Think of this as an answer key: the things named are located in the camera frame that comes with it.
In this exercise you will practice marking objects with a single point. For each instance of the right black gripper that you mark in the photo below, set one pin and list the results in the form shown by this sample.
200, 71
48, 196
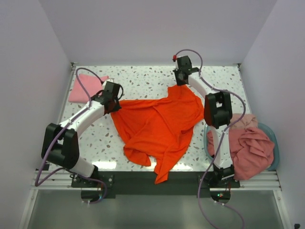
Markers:
180, 79

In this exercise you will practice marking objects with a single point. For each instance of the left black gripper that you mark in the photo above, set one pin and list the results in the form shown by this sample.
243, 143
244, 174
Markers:
113, 106

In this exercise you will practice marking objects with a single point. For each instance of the orange t shirt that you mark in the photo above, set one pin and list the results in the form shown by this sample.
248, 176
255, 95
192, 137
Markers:
159, 128

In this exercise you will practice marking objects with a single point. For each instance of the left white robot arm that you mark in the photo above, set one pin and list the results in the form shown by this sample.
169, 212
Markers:
61, 141

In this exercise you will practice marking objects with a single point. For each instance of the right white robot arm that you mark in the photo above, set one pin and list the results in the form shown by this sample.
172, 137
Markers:
217, 114

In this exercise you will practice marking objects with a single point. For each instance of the folded pink t shirt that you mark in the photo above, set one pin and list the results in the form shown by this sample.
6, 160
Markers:
90, 83

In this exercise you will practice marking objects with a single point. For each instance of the beige pink t shirt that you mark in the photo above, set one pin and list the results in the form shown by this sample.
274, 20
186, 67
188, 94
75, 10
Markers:
247, 121

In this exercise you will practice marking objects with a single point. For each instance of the light blue plastic basket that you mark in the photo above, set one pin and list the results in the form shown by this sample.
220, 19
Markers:
267, 130

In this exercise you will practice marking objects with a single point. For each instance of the dusty rose t shirt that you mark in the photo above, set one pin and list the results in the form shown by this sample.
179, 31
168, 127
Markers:
251, 152

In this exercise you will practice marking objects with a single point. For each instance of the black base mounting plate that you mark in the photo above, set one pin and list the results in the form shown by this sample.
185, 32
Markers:
137, 183

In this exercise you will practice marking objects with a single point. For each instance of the aluminium frame rail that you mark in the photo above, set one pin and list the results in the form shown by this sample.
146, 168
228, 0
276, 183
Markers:
264, 181

